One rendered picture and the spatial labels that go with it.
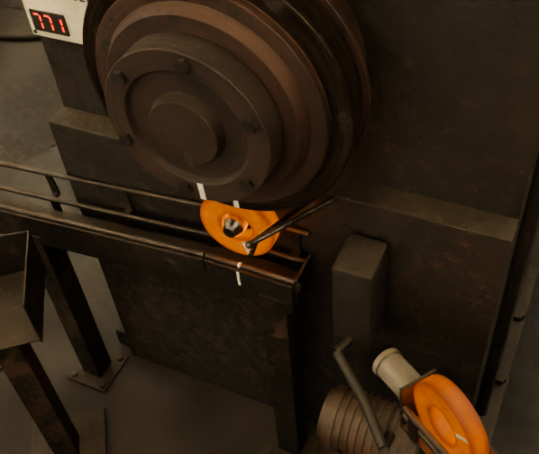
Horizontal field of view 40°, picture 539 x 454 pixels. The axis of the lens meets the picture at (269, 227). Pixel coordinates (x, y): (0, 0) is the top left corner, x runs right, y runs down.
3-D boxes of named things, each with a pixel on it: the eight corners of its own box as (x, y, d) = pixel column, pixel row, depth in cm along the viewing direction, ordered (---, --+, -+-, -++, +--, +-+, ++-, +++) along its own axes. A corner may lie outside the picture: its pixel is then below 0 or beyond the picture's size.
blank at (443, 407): (445, 440, 129) (429, 449, 128) (418, 362, 125) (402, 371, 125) (501, 476, 114) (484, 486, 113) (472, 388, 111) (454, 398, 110)
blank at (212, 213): (194, 183, 139) (186, 195, 137) (263, 183, 131) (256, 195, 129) (225, 242, 149) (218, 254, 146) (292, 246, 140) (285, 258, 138)
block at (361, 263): (350, 305, 155) (351, 226, 137) (386, 317, 152) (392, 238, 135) (331, 345, 148) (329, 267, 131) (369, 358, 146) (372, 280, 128)
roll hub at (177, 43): (269, 42, 98) (294, 197, 117) (98, 22, 109) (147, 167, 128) (251, 65, 94) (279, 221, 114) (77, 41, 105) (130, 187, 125)
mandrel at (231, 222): (280, 173, 144) (273, 186, 148) (261, 161, 144) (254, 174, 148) (242, 233, 134) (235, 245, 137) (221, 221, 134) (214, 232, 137)
